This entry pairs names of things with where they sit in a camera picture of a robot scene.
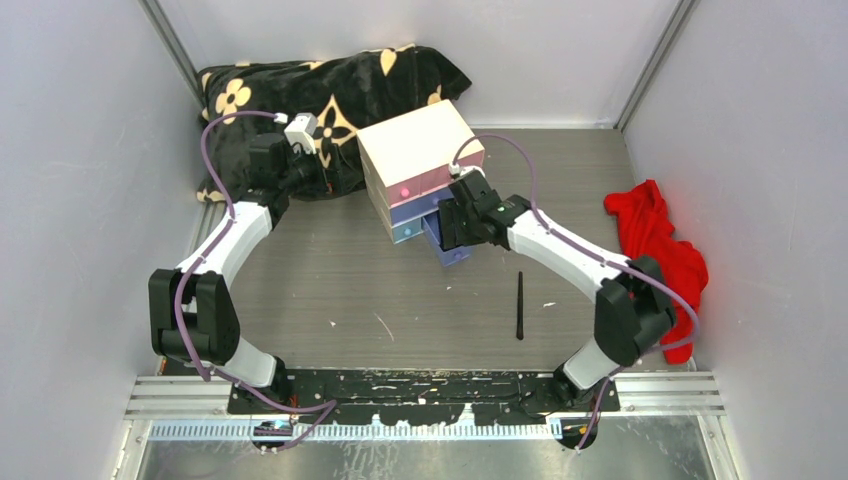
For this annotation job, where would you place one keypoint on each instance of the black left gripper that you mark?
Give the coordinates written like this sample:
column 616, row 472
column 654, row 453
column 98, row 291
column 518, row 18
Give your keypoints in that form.
column 346, row 177

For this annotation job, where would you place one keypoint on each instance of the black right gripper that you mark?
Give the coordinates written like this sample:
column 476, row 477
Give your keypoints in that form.
column 451, row 213

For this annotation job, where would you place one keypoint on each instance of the white pink drawer organizer box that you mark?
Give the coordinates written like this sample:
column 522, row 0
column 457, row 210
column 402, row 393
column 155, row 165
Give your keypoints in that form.
column 406, row 162

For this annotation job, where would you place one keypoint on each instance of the black long makeup brush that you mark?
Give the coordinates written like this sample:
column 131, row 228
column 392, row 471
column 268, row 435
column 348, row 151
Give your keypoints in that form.
column 520, row 307

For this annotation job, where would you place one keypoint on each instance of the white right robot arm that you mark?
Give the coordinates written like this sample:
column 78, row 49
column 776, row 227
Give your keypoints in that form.
column 633, row 309

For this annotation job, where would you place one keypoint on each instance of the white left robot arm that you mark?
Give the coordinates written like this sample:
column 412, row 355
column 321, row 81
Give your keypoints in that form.
column 192, row 315

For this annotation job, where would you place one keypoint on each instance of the black floral plush blanket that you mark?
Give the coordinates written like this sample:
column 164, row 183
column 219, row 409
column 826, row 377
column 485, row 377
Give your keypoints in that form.
column 345, row 94

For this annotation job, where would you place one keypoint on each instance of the red cloth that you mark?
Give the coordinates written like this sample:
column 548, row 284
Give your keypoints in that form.
column 645, row 228

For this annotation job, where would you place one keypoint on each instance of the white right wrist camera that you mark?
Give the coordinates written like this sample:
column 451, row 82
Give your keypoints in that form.
column 457, row 171

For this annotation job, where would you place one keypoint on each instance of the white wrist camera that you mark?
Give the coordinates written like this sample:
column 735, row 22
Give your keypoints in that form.
column 299, row 130
column 457, row 171

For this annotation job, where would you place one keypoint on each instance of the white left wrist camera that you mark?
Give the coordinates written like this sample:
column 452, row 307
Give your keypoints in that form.
column 299, row 130

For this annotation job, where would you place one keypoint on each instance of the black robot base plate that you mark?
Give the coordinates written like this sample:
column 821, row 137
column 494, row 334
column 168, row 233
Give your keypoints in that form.
column 434, row 397

